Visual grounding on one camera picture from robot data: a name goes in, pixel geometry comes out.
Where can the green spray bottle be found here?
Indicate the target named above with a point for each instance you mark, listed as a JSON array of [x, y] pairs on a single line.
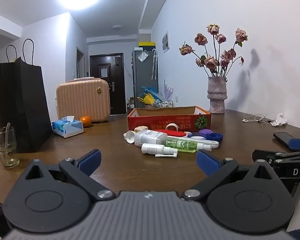
[[182, 145]]

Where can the dark brown entrance door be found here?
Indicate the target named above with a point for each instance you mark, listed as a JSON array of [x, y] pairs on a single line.
[[107, 85]]

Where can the blue ribbed lid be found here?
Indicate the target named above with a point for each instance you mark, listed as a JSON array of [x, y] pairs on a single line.
[[215, 137]]

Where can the small beige jar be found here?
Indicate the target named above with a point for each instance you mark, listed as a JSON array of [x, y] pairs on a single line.
[[140, 129]]

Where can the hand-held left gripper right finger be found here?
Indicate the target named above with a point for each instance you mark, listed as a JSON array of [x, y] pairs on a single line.
[[207, 162]]

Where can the white bottle cap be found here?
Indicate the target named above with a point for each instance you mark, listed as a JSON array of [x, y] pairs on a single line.
[[129, 137]]

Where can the blue and white tissue pack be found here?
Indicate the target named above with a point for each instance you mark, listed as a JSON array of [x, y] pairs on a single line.
[[66, 127]]

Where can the purple wall sticker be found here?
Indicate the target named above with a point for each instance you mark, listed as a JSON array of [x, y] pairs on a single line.
[[168, 90]]

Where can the pink ribbed suitcase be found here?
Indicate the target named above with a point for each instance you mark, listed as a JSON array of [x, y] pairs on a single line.
[[82, 100]]

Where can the paper sheet on refrigerator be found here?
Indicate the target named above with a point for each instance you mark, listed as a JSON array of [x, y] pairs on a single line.
[[142, 56]]

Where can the white plastic bottle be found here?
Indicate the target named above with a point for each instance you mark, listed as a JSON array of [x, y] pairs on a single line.
[[152, 137]]

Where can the purple ribbed lid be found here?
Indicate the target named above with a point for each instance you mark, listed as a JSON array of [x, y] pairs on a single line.
[[205, 132]]

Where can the small ceiling fixture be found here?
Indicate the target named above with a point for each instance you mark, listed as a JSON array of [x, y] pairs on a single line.
[[117, 27]]

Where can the black paper bag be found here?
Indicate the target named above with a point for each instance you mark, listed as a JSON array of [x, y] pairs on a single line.
[[25, 105]]

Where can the crumpled white tissue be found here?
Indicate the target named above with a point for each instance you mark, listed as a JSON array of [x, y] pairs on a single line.
[[280, 120]]

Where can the grey refrigerator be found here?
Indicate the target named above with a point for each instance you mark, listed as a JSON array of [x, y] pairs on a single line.
[[145, 75]]

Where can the orange fruit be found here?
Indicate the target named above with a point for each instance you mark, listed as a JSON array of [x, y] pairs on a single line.
[[85, 121]]

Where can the pink ceramic vase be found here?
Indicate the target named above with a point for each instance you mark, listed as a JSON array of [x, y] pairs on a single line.
[[217, 95]]

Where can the white nasal spray bottle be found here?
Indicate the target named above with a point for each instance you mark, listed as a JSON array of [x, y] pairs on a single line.
[[155, 149]]

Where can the yellow box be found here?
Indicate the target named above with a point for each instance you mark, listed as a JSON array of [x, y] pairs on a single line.
[[147, 44]]

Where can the black phone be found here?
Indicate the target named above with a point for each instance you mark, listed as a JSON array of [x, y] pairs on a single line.
[[282, 138]]

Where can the folded umbrella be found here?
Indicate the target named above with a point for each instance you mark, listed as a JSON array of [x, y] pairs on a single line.
[[154, 65]]

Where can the glass cup with straw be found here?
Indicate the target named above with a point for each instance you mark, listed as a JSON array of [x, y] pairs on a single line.
[[5, 145]]

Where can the framed wall picture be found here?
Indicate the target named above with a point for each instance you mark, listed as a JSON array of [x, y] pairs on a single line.
[[166, 41]]

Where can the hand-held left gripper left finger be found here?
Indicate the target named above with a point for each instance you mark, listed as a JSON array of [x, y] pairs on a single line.
[[90, 160]]

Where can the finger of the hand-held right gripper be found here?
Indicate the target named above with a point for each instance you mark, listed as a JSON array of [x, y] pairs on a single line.
[[265, 155], [299, 144]]

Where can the dried pink roses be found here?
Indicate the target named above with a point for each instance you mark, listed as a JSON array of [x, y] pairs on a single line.
[[215, 52]]

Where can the red cardboard box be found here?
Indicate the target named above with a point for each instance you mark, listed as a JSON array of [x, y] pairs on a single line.
[[162, 122]]

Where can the white tape roll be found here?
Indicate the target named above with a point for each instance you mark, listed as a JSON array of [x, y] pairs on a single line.
[[171, 126]]

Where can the small rack with bottles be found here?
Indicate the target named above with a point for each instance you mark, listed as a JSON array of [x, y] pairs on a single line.
[[163, 103]]

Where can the white round jar lid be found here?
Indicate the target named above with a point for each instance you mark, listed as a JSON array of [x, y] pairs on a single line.
[[195, 137]]

